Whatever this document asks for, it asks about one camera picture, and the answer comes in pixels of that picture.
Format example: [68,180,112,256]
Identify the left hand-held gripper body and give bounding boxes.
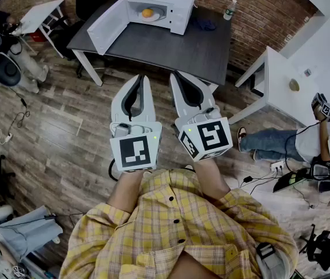
[109,121,163,173]

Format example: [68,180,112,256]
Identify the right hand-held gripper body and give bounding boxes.
[174,106,234,162]

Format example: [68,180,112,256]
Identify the white round plate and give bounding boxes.
[138,6,166,22]

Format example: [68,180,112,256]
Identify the person's left forearm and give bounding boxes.
[106,170,146,214]

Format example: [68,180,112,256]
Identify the person's right forearm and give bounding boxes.
[192,158,231,202]

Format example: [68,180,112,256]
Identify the dark grey table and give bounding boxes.
[66,0,232,94]

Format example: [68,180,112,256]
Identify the dark blue cloth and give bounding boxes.
[191,15,218,31]

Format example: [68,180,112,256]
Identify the large white table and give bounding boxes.
[228,16,330,127]

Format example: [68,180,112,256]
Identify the yellow plaid shirt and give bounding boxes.
[59,169,299,279]

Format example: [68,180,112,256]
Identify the green label water bottle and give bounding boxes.
[223,0,238,21]

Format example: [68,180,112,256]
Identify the black laptop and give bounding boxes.
[272,167,317,194]

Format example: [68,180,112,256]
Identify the red box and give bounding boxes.
[30,30,46,43]

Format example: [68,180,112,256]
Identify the black round seat chair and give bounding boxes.
[0,52,23,87]

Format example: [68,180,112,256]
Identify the small white side table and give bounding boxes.
[19,0,70,59]

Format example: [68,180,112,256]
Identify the person's leg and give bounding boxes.
[167,250,221,279]

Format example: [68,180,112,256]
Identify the grey fabric bag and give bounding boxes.
[0,205,64,262]

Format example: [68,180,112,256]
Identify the grey pouch with black buckle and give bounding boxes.
[254,242,291,279]

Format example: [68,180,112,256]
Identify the black tripod stand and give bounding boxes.
[298,223,330,272]

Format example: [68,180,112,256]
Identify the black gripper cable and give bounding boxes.
[107,158,121,183]

